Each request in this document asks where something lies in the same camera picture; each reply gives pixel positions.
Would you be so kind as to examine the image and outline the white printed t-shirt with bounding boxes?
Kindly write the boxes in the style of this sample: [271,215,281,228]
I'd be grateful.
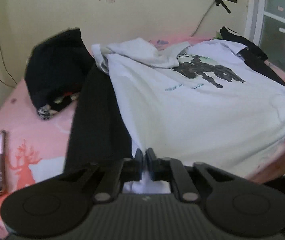
[92,38,285,183]

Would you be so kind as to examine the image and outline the black folded clothes pile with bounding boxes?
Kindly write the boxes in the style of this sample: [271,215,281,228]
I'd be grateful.
[24,28,95,120]

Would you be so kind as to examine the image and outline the long black garment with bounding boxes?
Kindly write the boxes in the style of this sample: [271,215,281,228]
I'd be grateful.
[64,66,132,172]

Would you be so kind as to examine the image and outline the pink floral bed sheet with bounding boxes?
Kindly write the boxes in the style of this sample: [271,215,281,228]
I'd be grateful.
[0,38,285,239]

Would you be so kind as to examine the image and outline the black garment near window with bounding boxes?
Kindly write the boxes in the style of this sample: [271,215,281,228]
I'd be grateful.
[219,27,285,87]

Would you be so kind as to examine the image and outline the grey wall cable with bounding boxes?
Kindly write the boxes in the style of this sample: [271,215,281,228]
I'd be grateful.
[190,0,221,38]

